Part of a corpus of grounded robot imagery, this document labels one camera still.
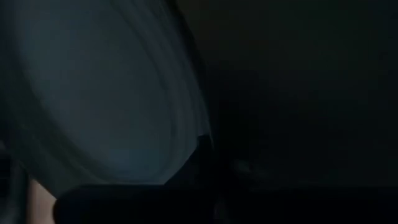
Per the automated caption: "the black round plate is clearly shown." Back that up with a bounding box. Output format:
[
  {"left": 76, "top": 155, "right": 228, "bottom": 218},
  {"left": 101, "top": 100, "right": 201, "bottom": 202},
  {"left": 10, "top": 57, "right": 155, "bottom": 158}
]
[{"left": 0, "top": 0, "right": 215, "bottom": 200}]

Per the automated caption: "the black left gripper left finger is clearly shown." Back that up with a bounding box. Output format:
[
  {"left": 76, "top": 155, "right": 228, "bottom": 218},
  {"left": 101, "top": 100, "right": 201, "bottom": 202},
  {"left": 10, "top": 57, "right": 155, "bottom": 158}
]
[{"left": 52, "top": 134, "right": 216, "bottom": 224}]

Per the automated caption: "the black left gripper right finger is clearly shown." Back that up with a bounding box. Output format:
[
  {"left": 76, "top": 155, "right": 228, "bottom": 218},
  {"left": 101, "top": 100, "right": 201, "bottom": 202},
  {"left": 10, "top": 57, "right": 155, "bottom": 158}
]
[{"left": 215, "top": 136, "right": 398, "bottom": 224}]

